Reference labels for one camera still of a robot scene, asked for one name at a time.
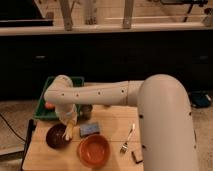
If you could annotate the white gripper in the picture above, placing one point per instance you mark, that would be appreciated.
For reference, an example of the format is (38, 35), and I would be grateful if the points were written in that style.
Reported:
(67, 113)

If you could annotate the yellow banana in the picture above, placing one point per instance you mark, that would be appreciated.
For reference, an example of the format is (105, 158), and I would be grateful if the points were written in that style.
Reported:
(68, 134)

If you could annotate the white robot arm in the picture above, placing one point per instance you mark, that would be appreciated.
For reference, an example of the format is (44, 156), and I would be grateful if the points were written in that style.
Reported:
(167, 133)

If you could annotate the dark purple bowl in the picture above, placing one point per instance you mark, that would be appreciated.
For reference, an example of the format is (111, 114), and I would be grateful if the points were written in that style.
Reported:
(55, 137)

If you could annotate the orange bowl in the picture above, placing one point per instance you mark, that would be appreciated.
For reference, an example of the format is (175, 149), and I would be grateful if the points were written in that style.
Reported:
(94, 151)

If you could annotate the blue sponge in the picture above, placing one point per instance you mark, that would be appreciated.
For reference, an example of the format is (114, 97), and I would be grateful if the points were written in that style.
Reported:
(89, 128)

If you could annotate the small metal cup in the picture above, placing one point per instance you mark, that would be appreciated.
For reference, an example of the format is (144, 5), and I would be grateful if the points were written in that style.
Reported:
(86, 111)

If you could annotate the orange fruit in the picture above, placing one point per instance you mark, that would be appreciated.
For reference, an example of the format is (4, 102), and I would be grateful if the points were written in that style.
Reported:
(49, 106)

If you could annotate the green plastic tray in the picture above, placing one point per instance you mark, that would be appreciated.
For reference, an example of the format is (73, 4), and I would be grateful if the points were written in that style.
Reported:
(43, 113)

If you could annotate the silver fork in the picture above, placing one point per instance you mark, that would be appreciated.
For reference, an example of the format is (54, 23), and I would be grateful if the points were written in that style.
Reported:
(124, 146)

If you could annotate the brown block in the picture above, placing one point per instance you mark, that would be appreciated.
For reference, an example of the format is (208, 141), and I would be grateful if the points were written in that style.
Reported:
(137, 156)

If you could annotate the blue object on floor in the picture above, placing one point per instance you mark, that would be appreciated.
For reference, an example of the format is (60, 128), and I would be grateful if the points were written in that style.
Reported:
(200, 99)

